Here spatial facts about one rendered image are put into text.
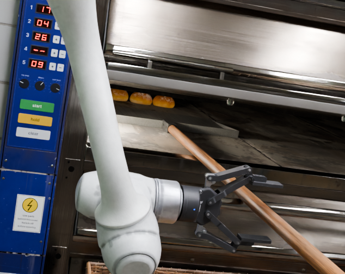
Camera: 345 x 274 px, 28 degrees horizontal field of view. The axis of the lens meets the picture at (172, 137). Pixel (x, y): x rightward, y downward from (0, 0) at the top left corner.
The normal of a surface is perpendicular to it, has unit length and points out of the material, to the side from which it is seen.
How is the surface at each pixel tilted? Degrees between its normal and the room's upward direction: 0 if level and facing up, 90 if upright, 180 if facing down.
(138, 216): 47
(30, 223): 90
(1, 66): 90
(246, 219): 70
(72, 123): 90
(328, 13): 90
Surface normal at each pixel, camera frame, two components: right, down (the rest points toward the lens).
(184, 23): 0.25, -0.14
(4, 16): 0.20, 0.21
